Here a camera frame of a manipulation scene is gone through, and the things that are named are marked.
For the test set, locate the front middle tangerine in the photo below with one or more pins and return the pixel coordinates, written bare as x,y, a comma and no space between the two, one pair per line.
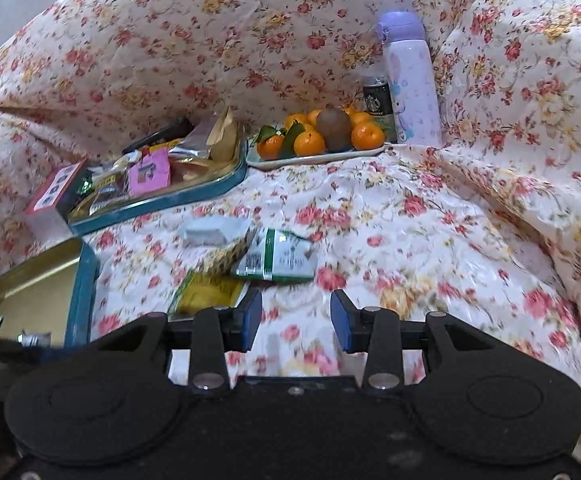
309,143

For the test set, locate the floral sofa cover cloth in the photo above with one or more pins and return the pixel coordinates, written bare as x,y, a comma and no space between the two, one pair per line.
487,227

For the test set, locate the brown kiwi fruit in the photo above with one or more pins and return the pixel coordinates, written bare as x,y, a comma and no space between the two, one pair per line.
335,125

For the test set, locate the front right tangerine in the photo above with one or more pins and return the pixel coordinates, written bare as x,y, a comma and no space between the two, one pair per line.
367,136

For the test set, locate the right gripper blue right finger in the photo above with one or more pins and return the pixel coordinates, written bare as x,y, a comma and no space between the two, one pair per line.
344,317

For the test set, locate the white green striped snack packet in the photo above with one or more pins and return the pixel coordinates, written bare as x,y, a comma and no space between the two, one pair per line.
277,256

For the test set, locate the brown paper snack bag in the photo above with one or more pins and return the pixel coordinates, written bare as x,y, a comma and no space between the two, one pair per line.
223,137

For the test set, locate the green pea yellow snack packet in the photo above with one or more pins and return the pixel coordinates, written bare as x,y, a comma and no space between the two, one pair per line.
199,291

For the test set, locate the red white small box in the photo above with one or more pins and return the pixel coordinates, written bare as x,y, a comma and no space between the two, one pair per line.
47,213

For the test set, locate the pale grey snack bar packet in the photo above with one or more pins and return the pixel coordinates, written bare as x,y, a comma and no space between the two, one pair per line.
214,230

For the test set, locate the purple rabbit thermos bottle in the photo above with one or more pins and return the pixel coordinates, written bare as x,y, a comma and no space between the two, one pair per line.
410,78

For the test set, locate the dark starbucks coffee can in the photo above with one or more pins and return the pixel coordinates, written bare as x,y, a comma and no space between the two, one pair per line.
377,101

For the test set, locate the black remote control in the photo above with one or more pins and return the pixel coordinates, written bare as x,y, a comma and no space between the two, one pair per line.
178,129

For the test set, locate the yellow patterned biscuit packet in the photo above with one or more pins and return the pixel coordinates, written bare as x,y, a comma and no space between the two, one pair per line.
220,260

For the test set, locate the left tangerine with leaf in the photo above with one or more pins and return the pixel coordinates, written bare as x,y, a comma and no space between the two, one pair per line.
271,147

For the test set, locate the pale fruit plate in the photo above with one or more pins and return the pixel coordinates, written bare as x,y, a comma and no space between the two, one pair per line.
254,160

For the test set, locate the empty teal tin box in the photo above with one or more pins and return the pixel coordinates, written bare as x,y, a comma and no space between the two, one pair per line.
48,299

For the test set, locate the teal tin tray with snacks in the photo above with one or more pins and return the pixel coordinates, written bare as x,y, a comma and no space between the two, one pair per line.
213,179

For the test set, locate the pink snack packet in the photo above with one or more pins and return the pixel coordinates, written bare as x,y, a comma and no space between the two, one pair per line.
150,174

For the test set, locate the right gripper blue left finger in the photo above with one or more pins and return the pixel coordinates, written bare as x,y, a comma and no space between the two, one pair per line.
247,319

